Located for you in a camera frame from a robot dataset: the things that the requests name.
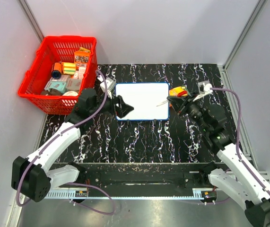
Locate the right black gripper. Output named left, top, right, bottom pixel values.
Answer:
left=167, top=91, right=210, bottom=132

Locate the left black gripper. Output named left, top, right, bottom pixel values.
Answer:
left=90, top=89, right=133, bottom=118

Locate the white blue-framed whiteboard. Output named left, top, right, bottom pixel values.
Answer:
left=115, top=82, right=169, bottom=121

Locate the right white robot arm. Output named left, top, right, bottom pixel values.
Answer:
left=167, top=96, right=270, bottom=227

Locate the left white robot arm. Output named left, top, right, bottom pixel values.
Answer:
left=11, top=88, right=134, bottom=202

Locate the orange juice carton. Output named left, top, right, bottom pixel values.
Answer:
left=169, top=86, right=189, bottom=97

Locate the brown pink box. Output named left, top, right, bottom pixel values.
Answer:
left=65, top=78, right=82, bottom=92

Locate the white round container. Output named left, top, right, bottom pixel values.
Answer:
left=63, top=91, right=78, bottom=97

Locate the orange snack box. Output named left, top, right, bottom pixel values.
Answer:
left=74, top=51, right=90, bottom=63

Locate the teal box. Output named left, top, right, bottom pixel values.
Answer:
left=44, top=81, right=67, bottom=93

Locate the yellow striped box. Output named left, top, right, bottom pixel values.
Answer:
left=61, top=62, right=76, bottom=75

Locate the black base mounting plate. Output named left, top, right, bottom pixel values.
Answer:
left=58, top=171, right=227, bottom=198

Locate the blue orange can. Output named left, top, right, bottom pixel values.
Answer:
left=51, top=62, right=62, bottom=79

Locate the red plastic shopping basket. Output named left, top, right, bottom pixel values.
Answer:
left=17, top=35, right=97, bottom=115

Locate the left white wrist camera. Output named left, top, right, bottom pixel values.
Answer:
left=100, top=78, right=116, bottom=99

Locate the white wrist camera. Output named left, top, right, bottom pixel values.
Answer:
left=100, top=78, right=116, bottom=99
left=193, top=80, right=213, bottom=102

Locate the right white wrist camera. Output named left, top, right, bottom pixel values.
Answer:
left=193, top=80, right=213, bottom=102

